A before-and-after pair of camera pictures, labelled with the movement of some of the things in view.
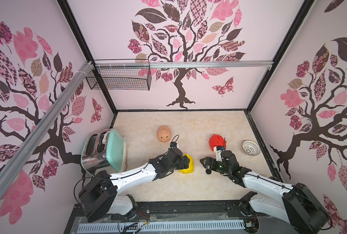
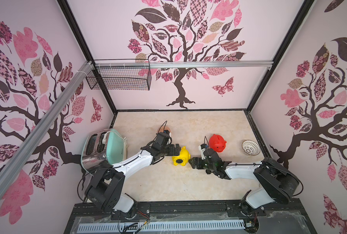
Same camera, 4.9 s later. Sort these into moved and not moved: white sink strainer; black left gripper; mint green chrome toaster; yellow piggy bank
Moved: yellow piggy bank; black left gripper
Not moved: white sink strainer; mint green chrome toaster
